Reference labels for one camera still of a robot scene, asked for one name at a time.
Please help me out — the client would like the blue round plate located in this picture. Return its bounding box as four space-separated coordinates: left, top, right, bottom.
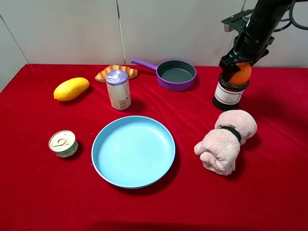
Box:
91 115 176 189

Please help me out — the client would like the red velvet tablecloth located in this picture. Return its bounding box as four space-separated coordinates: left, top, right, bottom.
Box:
0 64 308 231

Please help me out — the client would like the purple toy frying pan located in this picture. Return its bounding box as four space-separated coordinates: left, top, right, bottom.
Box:
131 58 196 91

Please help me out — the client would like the toy croissant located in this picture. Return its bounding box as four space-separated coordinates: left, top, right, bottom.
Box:
95 65 138 83

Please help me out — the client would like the black mesh pen holder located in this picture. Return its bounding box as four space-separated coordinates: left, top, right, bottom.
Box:
212 74 249 111

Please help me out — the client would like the black band on towel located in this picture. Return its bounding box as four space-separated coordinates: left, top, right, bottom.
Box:
220 126 241 143

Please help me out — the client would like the orange fruit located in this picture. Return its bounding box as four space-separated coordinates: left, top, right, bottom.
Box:
229 63 252 85

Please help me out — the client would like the small tin can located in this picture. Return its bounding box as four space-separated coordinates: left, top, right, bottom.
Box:
49 130 78 158

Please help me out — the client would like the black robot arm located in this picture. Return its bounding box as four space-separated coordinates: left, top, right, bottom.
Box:
219 0 292 82

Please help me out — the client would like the yellow mango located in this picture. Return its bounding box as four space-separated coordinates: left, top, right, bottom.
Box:
53 77 90 102

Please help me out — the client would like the purple white bag roll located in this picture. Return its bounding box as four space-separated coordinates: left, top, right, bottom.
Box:
106 69 131 110

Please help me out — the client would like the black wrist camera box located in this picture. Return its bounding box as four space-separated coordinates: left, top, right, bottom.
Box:
221 10 253 32

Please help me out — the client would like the rolled pink towel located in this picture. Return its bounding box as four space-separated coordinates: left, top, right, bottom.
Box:
194 110 257 176

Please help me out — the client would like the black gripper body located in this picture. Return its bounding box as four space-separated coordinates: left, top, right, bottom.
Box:
219 23 274 69

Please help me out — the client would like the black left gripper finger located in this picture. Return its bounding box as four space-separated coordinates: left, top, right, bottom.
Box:
221 64 241 82

